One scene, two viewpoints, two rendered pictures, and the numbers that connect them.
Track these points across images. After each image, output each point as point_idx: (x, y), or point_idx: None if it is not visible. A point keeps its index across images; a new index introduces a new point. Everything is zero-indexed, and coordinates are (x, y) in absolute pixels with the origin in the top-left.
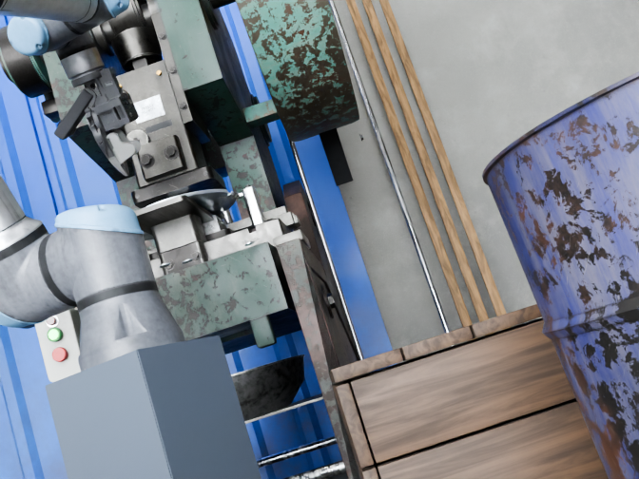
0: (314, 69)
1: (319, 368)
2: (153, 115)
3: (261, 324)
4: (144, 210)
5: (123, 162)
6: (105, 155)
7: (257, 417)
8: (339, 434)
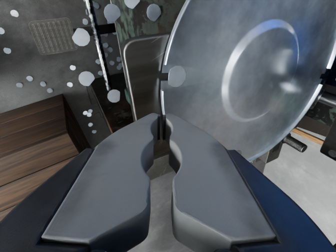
0: None
1: (105, 117)
2: None
3: (129, 101)
4: (129, 92)
5: (168, 142)
6: (74, 158)
7: (121, 56)
8: (98, 101)
